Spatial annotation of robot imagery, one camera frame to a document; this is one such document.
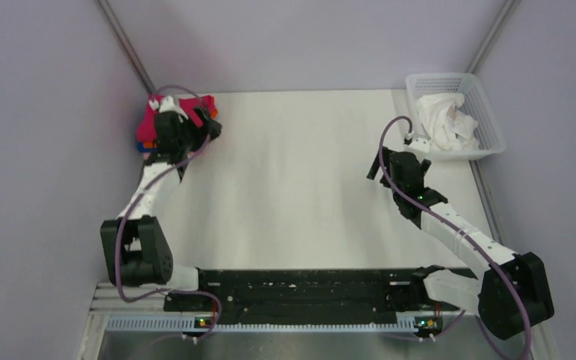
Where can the white slotted cable duct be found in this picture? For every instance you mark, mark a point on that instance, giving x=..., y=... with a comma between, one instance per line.
x=199, y=324

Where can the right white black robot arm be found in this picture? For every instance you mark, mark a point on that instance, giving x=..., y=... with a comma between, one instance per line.
x=508, y=291

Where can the crumpled white t-shirt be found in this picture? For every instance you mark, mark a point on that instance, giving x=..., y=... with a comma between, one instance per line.
x=447, y=128

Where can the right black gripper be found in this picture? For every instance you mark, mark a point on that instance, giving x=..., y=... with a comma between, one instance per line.
x=385, y=157

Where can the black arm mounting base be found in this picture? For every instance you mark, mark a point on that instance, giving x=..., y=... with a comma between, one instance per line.
x=308, y=297

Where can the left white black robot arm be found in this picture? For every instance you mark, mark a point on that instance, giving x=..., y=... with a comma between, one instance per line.
x=135, y=247

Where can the white plastic laundry basket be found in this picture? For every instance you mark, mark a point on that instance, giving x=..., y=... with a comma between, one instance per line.
x=488, y=133

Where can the folded orange t-shirt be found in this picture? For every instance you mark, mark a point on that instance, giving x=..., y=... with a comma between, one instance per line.
x=149, y=146

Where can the crimson red t-shirt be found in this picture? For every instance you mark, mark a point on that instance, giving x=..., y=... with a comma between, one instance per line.
x=145, y=132

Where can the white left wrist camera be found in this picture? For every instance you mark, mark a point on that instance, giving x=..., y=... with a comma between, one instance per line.
x=167, y=104

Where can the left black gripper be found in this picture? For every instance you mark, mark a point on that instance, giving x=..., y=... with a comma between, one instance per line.
x=201, y=131

